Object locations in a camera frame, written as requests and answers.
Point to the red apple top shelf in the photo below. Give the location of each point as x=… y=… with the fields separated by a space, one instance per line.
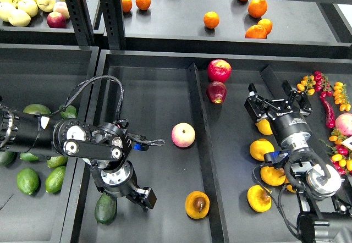
x=56 y=20

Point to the black left tray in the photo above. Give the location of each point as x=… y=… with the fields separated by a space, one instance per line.
x=43 y=74

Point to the small dark avocado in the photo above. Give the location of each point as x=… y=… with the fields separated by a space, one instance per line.
x=70 y=112

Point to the pink apple centre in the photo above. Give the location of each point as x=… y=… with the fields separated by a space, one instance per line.
x=183 y=135

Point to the yellow pear with stem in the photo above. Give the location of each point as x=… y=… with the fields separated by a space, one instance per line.
x=264 y=127

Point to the dark green avocado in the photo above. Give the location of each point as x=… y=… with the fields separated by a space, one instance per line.
x=105 y=209

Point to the yellow pear middle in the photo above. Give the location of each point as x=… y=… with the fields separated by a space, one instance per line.
x=272 y=176

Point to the green avocado lower right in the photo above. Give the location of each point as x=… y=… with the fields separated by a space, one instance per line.
x=55 y=180

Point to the large orange right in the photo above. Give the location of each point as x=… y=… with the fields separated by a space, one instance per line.
x=257 y=8

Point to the red chili pepper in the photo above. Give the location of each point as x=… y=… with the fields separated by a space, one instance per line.
x=330 y=115

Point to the black divided centre tray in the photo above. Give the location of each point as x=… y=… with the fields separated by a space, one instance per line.
x=162 y=91

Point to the light green avocado top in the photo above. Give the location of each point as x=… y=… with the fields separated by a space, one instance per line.
x=37 y=109

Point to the yellow pear lower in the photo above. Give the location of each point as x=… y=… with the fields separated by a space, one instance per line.
x=259 y=199

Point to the light green avocado hidden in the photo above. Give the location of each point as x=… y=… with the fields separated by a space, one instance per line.
x=57 y=161

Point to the bright red apple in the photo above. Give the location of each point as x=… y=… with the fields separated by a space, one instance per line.
x=219 y=70

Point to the orange front right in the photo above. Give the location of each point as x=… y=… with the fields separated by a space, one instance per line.
x=256 y=31

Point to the pink apple right edge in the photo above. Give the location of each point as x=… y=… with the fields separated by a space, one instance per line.
x=343 y=124

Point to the orange far left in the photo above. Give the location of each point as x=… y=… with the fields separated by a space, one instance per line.
x=127 y=6

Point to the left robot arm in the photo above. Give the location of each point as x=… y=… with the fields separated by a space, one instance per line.
x=105 y=148

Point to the yellow pear showing stem end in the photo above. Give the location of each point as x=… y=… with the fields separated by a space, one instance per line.
x=197 y=205

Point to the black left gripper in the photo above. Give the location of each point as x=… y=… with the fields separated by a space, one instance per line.
x=144 y=197

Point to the dark avocado at edge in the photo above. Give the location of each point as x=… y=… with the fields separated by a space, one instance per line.
x=6 y=158

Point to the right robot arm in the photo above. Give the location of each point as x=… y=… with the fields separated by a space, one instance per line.
x=324 y=196

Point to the green avocado middle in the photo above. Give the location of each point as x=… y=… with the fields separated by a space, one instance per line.
x=29 y=157

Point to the yellow pear under gripper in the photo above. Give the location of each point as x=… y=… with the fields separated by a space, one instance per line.
x=259 y=148

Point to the dark red apple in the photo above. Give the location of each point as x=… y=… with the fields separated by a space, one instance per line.
x=216 y=92

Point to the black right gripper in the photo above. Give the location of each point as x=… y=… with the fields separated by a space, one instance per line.
x=290 y=128

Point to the yellow pear far right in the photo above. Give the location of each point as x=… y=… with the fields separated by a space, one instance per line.
x=289 y=186

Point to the orange cherry tomato bunch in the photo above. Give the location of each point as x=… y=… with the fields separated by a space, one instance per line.
x=305 y=89

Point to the bright green avocado bottom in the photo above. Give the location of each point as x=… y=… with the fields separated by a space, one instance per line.
x=27 y=181

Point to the orange centre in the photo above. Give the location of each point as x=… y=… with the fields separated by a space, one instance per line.
x=211 y=20

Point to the orange right small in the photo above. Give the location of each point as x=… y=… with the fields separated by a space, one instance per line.
x=267 y=24

